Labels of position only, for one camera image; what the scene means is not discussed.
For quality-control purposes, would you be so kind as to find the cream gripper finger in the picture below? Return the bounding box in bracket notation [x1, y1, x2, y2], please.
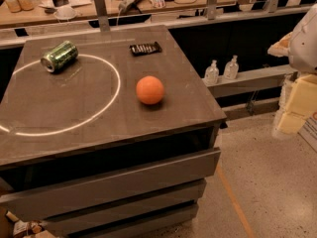
[271, 74, 317, 139]
[267, 33, 291, 58]

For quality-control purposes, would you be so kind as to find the orange fruit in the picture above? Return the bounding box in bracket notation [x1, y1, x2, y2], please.
[136, 76, 164, 105]

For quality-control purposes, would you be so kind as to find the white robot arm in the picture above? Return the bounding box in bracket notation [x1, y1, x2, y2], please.
[267, 5, 317, 139]

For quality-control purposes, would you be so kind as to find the black rxbar chocolate bar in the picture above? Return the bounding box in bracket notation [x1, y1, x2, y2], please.
[130, 42, 161, 57]

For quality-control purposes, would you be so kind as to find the clear sanitizer bottle right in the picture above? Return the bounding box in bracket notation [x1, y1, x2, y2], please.
[224, 55, 239, 79]

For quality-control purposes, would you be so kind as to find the clear sanitizer bottle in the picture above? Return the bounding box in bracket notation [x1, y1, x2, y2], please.
[204, 59, 219, 84]
[224, 55, 239, 79]

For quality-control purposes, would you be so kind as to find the clear sanitizer bottle left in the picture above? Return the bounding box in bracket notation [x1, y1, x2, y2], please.
[204, 59, 219, 84]

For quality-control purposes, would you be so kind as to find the white power strip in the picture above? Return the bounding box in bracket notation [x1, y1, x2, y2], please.
[118, 0, 141, 14]

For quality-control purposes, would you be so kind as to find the green soda can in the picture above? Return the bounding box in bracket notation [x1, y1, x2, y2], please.
[41, 41, 78, 73]

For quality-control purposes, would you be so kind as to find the white face mask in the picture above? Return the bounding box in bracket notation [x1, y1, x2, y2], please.
[53, 6, 77, 20]

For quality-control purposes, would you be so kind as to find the amber jar left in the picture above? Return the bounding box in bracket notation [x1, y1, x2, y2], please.
[4, 0, 21, 13]

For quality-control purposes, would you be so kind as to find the metal post right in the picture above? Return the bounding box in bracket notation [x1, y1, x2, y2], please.
[205, 0, 217, 20]

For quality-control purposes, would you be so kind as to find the metal post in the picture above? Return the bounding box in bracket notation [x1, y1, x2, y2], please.
[94, 0, 110, 32]
[205, 0, 217, 20]

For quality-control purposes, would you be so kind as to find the metal post left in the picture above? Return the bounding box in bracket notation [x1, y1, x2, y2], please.
[94, 0, 110, 32]

